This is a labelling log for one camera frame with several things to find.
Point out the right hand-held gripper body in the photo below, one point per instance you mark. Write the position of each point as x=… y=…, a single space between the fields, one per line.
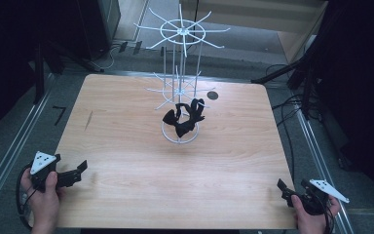
x=316 y=198

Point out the dark cabinet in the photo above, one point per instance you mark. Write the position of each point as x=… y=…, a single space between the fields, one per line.
x=100 y=26

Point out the black bow tie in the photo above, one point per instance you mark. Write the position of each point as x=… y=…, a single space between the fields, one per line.
x=185 y=128

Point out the black metal stand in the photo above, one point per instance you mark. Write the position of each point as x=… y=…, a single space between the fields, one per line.
x=40 y=74
x=302 y=76

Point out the light wooden bench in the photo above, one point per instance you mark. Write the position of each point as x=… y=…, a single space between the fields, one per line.
x=266 y=16

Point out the person's left hand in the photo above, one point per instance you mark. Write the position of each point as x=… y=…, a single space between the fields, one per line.
x=45 y=204

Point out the person's right hand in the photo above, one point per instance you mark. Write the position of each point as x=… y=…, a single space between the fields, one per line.
x=311 y=222

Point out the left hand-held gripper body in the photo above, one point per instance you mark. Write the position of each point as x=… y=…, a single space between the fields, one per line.
x=44 y=165

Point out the dark round table grommet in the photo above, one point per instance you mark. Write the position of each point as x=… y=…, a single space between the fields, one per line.
x=212 y=95

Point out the metal floor rail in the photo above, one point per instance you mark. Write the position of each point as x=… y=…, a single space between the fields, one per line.
x=324 y=172
x=9 y=156

